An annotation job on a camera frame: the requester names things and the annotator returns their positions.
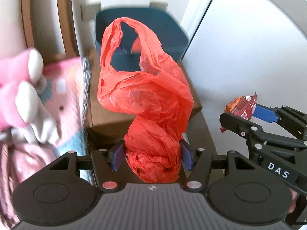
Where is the small red candy wrapper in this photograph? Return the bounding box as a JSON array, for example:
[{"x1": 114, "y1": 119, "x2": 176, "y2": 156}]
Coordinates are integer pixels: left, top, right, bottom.
[{"x1": 224, "y1": 92, "x2": 257, "y2": 121}]

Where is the red plastic bag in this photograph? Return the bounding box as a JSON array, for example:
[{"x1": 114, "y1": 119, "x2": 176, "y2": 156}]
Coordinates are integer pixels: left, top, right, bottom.
[{"x1": 97, "y1": 17, "x2": 194, "y2": 183}]

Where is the orange foam net tube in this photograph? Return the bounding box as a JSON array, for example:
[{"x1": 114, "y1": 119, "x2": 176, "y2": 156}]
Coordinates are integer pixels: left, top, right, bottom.
[{"x1": 131, "y1": 37, "x2": 142, "y2": 53}]

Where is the dark teal trash bin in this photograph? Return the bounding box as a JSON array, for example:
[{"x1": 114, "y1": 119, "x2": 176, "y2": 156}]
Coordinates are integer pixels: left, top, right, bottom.
[{"x1": 95, "y1": 7, "x2": 188, "y2": 72}]

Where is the person's right hand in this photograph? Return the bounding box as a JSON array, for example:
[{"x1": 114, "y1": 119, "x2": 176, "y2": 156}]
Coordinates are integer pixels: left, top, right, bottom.
[{"x1": 288, "y1": 188, "x2": 300, "y2": 214}]

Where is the pink plush toy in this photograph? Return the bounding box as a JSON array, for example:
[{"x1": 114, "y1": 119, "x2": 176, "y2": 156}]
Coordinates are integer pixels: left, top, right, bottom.
[{"x1": 1, "y1": 48, "x2": 60, "y2": 145}]

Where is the wooden bed headboard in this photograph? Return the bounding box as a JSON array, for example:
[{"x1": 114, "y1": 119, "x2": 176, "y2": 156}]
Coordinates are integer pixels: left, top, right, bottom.
[{"x1": 21, "y1": 0, "x2": 79, "y2": 63}]

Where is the white door frame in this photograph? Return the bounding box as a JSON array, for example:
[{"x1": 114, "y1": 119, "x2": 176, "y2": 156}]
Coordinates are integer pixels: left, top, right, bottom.
[{"x1": 181, "y1": 0, "x2": 213, "y2": 59}]

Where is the beige wall power socket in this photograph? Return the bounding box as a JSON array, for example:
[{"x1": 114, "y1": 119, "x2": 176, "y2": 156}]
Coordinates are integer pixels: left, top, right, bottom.
[{"x1": 81, "y1": 3, "x2": 102, "y2": 22}]

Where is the beige wall switch red dot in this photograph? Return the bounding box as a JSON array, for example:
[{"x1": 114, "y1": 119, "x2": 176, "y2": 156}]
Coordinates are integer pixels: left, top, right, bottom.
[{"x1": 149, "y1": 1, "x2": 168, "y2": 11}]

